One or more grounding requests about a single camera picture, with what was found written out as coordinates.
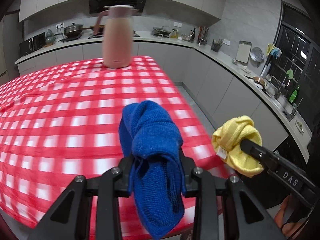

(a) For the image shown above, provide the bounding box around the pink thermos jug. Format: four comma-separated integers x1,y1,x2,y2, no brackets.
94,5,137,68

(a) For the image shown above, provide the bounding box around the green ceramic vase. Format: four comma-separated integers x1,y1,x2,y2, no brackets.
46,28,56,46

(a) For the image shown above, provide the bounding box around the black cooking pot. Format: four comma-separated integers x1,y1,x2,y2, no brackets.
64,22,83,37

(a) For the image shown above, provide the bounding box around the black microwave oven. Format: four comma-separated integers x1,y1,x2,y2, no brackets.
19,32,46,56

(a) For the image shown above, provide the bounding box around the utensil holder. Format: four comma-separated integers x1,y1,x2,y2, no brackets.
211,39,223,52

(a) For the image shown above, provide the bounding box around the blue cloth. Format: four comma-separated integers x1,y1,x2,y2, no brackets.
119,100,185,239

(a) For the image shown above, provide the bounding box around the red white checkered tablecloth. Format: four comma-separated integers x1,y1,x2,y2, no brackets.
1,56,233,228

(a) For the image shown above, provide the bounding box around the green dish soap bottle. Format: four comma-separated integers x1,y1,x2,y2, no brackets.
289,85,300,104

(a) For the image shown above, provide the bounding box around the metal colander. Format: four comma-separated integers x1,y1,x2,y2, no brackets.
250,47,264,62

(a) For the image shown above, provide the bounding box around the person right hand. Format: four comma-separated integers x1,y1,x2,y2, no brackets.
274,195,307,237

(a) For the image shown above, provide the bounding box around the white cutting board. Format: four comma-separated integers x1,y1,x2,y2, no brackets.
235,41,252,64

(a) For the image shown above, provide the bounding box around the yellow cloth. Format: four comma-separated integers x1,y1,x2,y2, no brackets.
212,115,264,178

